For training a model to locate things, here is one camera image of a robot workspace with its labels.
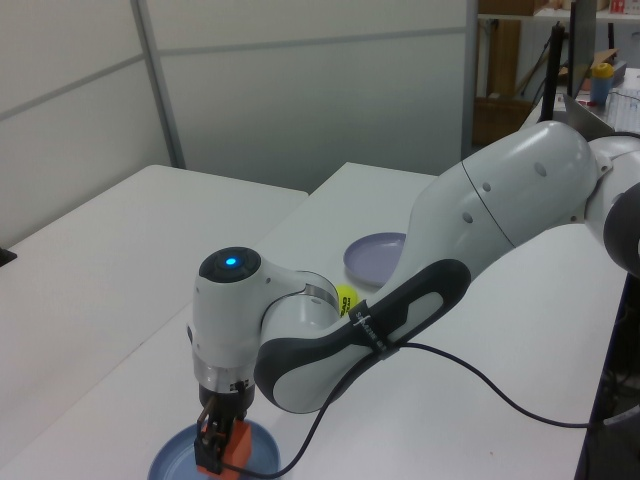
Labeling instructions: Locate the blue plate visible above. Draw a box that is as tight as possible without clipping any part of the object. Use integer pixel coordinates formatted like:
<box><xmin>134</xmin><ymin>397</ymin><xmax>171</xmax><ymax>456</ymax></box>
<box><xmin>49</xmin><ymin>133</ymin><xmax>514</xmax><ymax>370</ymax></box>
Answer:
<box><xmin>147</xmin><ymin>418</ymin><xmax>282</xmax><ymax>480</ymax></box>

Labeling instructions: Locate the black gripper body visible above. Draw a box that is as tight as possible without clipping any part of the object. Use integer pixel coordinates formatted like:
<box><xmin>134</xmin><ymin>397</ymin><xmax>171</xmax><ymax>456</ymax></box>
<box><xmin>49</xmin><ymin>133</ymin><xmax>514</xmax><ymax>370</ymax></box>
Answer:
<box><xmin>198</xmin><ymin>382</ymin><xmax>256</xmax><ymax>421</ymax></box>

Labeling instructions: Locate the cup with yellow lid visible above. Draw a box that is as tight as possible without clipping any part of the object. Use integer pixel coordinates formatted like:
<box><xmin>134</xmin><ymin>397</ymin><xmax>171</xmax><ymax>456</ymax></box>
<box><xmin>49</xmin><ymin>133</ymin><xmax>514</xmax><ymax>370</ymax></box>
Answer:
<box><xmin>589</xmin><ymin>62</ymin><xmax>614</xmax><ymax>106</ymax></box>

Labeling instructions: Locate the purple plate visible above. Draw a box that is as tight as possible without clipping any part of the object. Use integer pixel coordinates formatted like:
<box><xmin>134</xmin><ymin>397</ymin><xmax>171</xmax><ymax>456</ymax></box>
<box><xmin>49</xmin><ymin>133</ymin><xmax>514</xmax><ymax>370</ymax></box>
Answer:
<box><xmin>342</xmin><ymin>231</ymin><xmax>409</xmax><ymax>288</ymax></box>

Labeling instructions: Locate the brown wooden board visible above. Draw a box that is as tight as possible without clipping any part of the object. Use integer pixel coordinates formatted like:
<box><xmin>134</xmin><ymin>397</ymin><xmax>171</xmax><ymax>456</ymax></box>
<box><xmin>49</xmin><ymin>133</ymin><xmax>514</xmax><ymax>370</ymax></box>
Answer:
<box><xmin>487</xmin><ymin>19</ymin><xmax>521</xmax><ymax>99</ymax></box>

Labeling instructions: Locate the brown cardboard box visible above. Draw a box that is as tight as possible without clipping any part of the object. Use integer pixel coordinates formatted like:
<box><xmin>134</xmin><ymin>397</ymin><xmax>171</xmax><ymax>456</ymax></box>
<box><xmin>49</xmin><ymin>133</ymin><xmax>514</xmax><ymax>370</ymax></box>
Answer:
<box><xmin>472</xmin><ymin>97</ymin><xmax>532</xmax><ymax>146</ymax></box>

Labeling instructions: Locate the yellow tennis ball black print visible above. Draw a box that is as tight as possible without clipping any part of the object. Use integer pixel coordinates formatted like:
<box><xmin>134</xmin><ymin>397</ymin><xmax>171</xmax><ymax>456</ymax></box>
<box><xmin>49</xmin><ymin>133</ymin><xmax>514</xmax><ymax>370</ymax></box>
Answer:
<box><xmin>334</xmin><ymin>283</ymin><xmax>362</xmax><ymax>319</ymax></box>

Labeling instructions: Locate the orange foam cube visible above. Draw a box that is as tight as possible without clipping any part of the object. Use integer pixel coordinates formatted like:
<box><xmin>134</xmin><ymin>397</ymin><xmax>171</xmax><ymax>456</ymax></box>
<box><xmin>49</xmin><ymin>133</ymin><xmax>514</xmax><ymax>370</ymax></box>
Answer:
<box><xmin>197</xmin><ymin>419</ymin><xmax>253</xmax><ymax>480</ymax></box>

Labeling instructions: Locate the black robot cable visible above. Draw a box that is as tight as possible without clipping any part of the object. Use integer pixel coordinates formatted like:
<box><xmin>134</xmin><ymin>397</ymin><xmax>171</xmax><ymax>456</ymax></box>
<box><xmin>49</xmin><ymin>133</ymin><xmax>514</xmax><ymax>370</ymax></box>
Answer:
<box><xmin>222</xmin><ymin>342</ymin><xmax>606</xmax><ymax>476</ymax></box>

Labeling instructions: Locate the black velcro cable strap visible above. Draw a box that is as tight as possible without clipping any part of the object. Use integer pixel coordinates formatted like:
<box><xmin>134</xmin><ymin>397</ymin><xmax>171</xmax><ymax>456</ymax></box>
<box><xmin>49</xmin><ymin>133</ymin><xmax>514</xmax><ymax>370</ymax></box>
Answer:
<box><xmin>349</xmin><ymin>298</ymin><xmax>403</xmax><ymax>362</ymax></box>

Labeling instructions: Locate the thin black pole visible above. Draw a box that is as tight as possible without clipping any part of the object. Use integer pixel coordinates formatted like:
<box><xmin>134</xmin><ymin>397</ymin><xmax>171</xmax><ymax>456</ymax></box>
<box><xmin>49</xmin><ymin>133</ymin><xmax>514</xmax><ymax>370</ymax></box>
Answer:
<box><xmin>542</xmin><ymin>22</ymin><xmax>567</xmax><ymax>124</ymax></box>

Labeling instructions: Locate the grey metal sheet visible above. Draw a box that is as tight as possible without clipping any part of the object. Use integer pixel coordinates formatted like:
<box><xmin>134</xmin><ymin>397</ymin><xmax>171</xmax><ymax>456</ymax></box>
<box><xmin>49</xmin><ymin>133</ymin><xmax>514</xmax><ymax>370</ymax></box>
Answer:
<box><xmin>563</xmin><ymin>92</ymin><xmax>621</xmax><ymax>144</ymax></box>

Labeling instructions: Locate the dark flat monitor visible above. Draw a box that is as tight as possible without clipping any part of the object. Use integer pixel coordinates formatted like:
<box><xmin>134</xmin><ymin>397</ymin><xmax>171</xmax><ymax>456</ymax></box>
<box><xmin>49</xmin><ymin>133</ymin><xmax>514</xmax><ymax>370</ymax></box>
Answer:
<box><xmin>569</xmin><ymin>0</ymin><xmax>599</xmax><ymax>97</ymax></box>

